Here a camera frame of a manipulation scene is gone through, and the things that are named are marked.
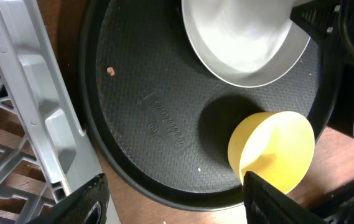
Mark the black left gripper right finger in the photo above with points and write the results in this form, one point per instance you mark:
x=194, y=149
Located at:
x=266, y=204

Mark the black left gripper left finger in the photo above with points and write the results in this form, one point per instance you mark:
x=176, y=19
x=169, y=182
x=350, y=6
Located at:
x=86, y=205

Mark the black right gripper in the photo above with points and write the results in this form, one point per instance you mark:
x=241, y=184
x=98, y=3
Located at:
x=318, y=18

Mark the yellow bowl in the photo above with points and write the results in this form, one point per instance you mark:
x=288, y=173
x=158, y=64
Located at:
x=277, y=146

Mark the grey dishwasher rack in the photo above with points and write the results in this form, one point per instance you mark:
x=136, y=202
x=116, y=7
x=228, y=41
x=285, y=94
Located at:
x=54, y=157

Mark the white plate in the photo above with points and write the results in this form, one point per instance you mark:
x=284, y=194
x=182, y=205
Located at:
x=245, y=43

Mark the round black tray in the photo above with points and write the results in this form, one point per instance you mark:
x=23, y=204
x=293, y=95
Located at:
x=161, y=119

